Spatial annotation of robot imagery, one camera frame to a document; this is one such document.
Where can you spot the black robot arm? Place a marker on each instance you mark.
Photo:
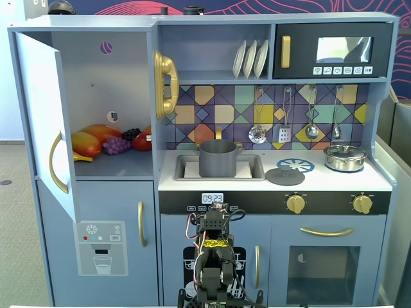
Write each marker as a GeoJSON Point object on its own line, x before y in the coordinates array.
{"type": "Point", "coordinates": [213, 256]}

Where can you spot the blue cabinet door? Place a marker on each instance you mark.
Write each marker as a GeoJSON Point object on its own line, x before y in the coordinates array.
{"type": "Point", "coordinates": [41, 112]}

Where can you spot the gray plastic pot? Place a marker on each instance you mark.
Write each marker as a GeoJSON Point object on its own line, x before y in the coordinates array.
{"type": "Point", "coordinates": [218, 160]}

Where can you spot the gold toy faucet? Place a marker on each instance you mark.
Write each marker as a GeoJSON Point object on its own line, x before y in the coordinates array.
{"type": "Point", "coordinates": [218, 133]}

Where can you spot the gray toy sink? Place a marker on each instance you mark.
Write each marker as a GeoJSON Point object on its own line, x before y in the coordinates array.
{"type": "Point", "coordinates": [255, 170]}

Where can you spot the steel skimmer spoon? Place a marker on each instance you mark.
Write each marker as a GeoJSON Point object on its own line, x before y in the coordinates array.
{"type": "Point", "coordinates": [257, 134]}

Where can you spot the orange toy fruit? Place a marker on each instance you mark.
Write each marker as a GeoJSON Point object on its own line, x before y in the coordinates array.
{"type": "Point", "coordinates": [148, 130]}

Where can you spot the dark toy blackberry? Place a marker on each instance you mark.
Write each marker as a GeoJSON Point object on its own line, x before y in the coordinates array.
{"type": "Point", "coordinates": [131, 134]}

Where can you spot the steel slotted spatula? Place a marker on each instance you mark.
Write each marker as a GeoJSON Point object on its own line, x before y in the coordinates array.
{"type": "Point", "coordinates": [284, 134]}

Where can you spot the gray pot lid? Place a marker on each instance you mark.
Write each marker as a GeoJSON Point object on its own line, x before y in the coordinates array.
{"type": "Point", "coordinates": [285, 176]}

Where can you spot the gold toy phone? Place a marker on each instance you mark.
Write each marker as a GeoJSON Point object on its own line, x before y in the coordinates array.
{"type": "Point", "coordinates": [167, 80]}

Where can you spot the purple toy grapes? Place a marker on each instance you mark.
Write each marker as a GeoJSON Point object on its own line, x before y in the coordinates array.
{"type": "Point", "coordinates": [116, 146]}

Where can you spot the white toy plate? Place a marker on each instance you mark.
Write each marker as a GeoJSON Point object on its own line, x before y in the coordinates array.
{"type": "Point", "coordinates": [249, 61]}
{"type": "Point", "coordinates": [261, 59]}
{"type": "Point", "coordinates": [238, 61]}

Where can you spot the gold stove knob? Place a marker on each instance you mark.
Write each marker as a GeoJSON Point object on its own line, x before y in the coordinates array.
{"type": "Point", "coordinates": [295, 204]}
{"type": "Point", "coordinates": [362, 204]}

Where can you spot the steel ladle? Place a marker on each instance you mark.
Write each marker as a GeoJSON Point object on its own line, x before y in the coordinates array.
{"type": "Point", "coordinates": [311, 131]}

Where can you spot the large orange toy mango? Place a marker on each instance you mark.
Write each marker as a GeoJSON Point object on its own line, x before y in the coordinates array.
{"type": "Point", "coordinates": [99, 131]}

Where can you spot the yellow toy banana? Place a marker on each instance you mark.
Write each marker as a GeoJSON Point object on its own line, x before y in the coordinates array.
{"type": "Point", "coordinates": [82, 158]}

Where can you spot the small steel spoon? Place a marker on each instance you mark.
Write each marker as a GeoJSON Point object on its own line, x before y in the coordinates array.
{"type": "Point", "coordinates": [336, 131]}

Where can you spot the steel pot with lid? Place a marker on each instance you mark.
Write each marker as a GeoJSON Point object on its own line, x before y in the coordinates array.
{"type": "Point", "coordinates": [345, 158]}

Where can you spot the black toy microwave door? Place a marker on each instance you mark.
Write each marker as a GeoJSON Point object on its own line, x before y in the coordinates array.
{"type": "Point", "coordinates": [302, 51]}

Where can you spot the black round container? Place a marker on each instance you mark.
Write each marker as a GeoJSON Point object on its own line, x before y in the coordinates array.
{"type": "Point", "coordinates": [192, 10]}

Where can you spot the small black cylinder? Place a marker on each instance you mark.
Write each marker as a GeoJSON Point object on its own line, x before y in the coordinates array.
{"type": "Point", "coordinates": [164, 10]}

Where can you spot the blue toy kitchen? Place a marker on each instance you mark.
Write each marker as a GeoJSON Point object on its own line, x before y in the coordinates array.
{"type": "Point", "coordinates": [321, 288]}

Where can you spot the gray desk divider panel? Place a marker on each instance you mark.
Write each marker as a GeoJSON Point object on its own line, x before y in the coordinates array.
{"type": "Point", "coordinates": [401, 199]}

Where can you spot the round floor outlet cover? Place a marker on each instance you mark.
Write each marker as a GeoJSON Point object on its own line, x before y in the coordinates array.
{"type": "Point", "coordinates": [5, 183]}

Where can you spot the black helmet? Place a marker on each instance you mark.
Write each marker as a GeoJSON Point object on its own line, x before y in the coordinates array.
{"type": "Point", "coordinates": [61, 8]}

